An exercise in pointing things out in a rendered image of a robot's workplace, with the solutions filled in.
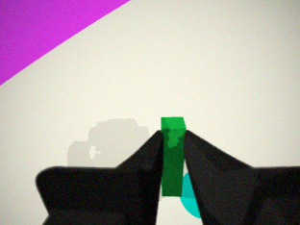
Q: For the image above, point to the green rectangular post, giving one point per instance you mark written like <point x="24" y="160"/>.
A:
<point x="173" y="129"/>

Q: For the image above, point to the cyan circle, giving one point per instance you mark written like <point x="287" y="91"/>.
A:
<point x="188" y="199"/>

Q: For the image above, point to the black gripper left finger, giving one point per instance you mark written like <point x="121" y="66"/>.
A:
<point x="132" y="187"/>

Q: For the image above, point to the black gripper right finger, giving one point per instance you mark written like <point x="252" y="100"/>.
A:
<point x="229" y="191"/>

